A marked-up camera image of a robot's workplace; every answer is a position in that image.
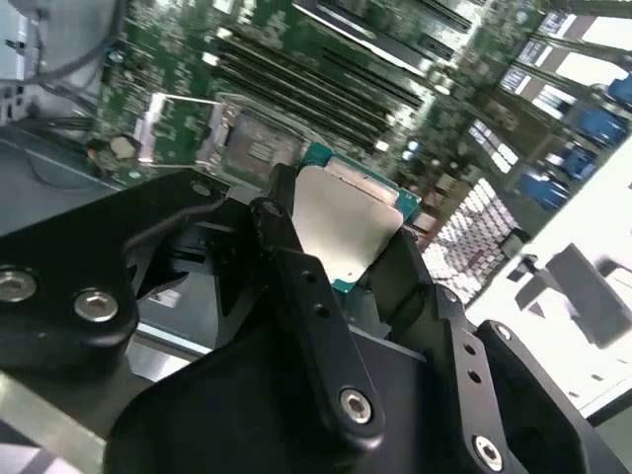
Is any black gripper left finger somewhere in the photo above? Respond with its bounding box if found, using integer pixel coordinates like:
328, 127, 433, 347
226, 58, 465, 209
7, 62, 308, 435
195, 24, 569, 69
0, 162, 387, 451

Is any metal socket cover frame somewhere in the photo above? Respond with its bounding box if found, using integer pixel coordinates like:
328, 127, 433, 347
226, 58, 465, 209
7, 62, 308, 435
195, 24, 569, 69
135, 90, 233, 167

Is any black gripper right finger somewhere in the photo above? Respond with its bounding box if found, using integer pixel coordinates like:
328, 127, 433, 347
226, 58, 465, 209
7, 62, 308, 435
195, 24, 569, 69
369, 226, 632, 474

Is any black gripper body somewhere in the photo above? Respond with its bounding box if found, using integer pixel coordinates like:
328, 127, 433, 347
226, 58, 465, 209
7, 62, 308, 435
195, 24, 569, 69
106, 315, 465, 474

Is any silver topped CPU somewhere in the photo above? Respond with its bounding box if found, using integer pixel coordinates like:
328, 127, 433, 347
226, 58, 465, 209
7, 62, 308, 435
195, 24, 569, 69
293, 142, 424, 297

